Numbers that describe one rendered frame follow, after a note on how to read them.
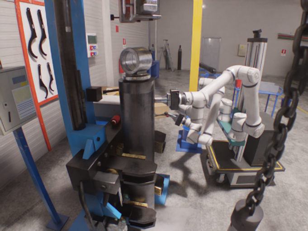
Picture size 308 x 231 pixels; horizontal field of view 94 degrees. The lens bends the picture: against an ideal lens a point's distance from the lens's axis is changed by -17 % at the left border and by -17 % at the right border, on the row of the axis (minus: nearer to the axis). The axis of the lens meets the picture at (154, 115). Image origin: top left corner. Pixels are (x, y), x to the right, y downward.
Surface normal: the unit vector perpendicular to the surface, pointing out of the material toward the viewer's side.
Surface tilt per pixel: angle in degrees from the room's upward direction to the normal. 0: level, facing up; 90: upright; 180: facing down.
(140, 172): 0
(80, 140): 90
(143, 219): 0
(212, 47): 90
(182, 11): 90
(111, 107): 90
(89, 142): 45
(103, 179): 0
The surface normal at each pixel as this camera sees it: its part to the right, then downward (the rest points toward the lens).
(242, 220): -0.80, 0.24
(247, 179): -0.07, 0.40
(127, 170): 0.00, -0.91
